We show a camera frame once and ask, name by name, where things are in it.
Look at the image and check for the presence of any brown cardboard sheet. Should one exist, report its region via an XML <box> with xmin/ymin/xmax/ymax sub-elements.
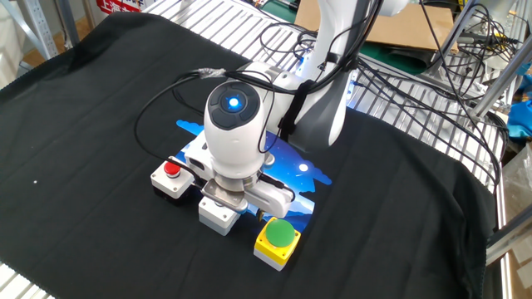
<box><xmin>293</xmin><ymin>0</ymin><xmax>460</xmax><ymax>55</ymax></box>

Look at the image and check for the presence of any black cloth blue print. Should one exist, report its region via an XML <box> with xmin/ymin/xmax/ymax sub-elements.
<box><xmin>0</xmin><ymin>12</ymin><xmax>500</xmax><ymax>299</ymax></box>

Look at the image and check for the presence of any clear plastic bag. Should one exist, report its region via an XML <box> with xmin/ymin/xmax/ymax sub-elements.
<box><xmin>500</xmin><ymin>140</ymin><xmax>532</xmax><ymax>225</ymax></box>

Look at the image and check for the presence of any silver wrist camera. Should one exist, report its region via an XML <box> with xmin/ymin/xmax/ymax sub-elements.
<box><xmin>200</xmin><ymin>178</ymin><xmax>249</xmax><ymax>213</ymax></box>

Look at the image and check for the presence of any aluminium frame post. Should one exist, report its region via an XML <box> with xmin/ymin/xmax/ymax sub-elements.
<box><xmin>467</xmin><ymin>39</ymin><xmax>532</xmax><ymax>121</ymax></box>

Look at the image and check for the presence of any black camera cable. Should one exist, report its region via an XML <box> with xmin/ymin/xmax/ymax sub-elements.
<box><xmin>133</xmin><ymin>68</ymin><xmax>296</xmax><ymax>200</ymax></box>

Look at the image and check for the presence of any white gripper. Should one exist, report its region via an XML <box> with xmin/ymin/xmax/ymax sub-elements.
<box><xmin>212</xmin><ymin>181</ymin><xmax>295</xmax><ymax>224</ymax></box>

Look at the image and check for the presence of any green cutting mat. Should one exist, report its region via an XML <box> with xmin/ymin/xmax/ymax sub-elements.
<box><xmin>261</xmin><ymin>0</ymin><xmax>429</xmax><ymax>76</ymax></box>

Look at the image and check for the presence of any white box red button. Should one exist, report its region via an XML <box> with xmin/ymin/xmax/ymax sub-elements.
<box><xmin>150</xmin><ymin>159</ymin><xmax>197</xmax><ymax>205</ymax></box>

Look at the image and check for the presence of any white perforated metal strut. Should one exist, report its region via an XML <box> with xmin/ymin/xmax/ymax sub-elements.
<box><xmin>0</xmin><ymin>0</ymin><xmax>59</xmax><ymax>59</ymax></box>

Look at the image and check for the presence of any black cable bundle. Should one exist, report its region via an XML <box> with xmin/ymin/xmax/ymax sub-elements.
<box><xmin>259</xmin><ymin>0</ymin><xmax>520</xmax><ymax>192</ymax></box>

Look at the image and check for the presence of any red white printed box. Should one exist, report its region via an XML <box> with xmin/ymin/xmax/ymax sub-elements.
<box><xmin>96</xmin><ymin>0</ymin><xmax>142</xmax><ymax>16</ymax></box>

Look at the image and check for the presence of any aluminium frame beam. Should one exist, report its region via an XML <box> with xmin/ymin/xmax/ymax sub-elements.
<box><xmin>485</xmin><ymin>215</ymin><xmax>532</xmax><ymax>267</ymax></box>

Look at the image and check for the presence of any yellow box large green button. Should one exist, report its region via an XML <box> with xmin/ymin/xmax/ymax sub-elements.
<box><xmin>253</xmin><ymin>216</ymin><xmax>302</xmax><ymax>272</ymax></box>

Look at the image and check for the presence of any white box small green button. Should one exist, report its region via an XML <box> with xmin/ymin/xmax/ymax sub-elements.
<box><xmin>198</xmin><ymin>194</ymin><xmax>242</xmax><ymax>237</ymax></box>

